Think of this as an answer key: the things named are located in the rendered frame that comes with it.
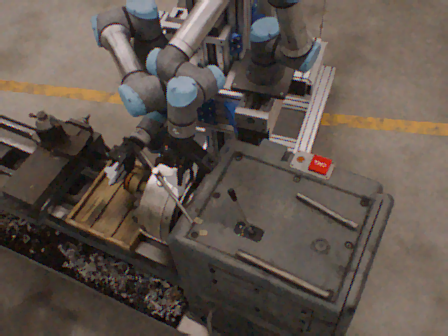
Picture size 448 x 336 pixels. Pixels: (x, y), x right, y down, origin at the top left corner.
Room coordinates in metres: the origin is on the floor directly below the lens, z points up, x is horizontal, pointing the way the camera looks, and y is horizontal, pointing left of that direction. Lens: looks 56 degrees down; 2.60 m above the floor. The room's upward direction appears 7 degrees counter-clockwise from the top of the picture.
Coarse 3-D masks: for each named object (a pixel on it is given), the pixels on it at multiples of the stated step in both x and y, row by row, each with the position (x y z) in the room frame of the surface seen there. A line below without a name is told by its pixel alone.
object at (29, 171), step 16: (64, 128) 1.45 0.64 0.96; (80, 128) 1.44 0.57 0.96; (32, 160) 1.29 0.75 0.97; (48, 160) 1.28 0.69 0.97; (64, 160) 1.27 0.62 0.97; (16, 176) 1.22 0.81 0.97; (32, 176) 1.21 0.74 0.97; (48, 176) 1.20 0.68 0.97; (16, 192) 1.14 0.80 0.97; (32, 192) 1.13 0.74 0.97; (48, 192) 1.14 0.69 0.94
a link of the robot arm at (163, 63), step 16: (208, 0) 1.19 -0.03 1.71; (224, 0) 1.20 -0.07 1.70; (192, 16) 1.15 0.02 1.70; (208, 16) 1.15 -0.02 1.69; (176, 32) 1.12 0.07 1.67; (192, 32) 1.11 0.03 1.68; (208, 32) 1.13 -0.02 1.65; (160, 48) 1.09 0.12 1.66; (176, 48) 1.07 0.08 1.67; (192, 48) 1.08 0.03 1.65; (160, 64) 1.03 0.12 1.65; (176, 64) 1.01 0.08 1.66
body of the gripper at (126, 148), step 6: (126, 138) 1.25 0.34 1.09; (132, 138) 1.23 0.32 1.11; (126, 144) 1.22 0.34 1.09; (132, 144) 1.23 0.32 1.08; (138, 144) 1.21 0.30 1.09; (114, 150) 1.19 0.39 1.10; (120, 150) 1.18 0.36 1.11; (126, 150) 1.17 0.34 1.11; (132, 150) 1.19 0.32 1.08; (114, 156) 1.15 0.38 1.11; (120, 156) 1.15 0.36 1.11; (132, 156) 1.16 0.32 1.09; (114, 162) 1.16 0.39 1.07; (126, 162) 1.12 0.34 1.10; (132, 162) 1.15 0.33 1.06; (126, 168) 1.12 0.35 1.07; (132, 168) 1.14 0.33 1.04
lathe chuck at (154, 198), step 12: (168, 168) 0.98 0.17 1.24; (156, 180) 0.94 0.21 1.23; (144, 192) 0.91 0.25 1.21; (156, 192) 0.90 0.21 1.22; (168, 192) 0.89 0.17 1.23; (144, 204) 0.87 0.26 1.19; (156, 204) 0.86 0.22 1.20; (144, 216) 0.85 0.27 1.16; (156, 216) 0.83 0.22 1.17; (156, 228) 0.81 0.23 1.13
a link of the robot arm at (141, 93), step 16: (96, 16) 1.61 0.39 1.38; (112, 16) 1.60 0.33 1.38; (96, 32) 1.55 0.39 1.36; (112, 32) 1.52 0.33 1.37; (128, 32) 1.55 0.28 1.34; (112, 48) 1.45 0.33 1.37; (128, 48) 1.43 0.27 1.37; (128, 64) 1.33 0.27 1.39; (128, 80) 1.24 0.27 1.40; (144, 80) 1.23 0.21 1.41; (160, 80) 1.22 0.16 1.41; (128, 96) 1.17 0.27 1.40; (144, 96) 1.17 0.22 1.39; (160, 96) 1.17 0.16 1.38; (128, 112) 1.18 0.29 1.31; (144, 112) 1.15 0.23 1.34
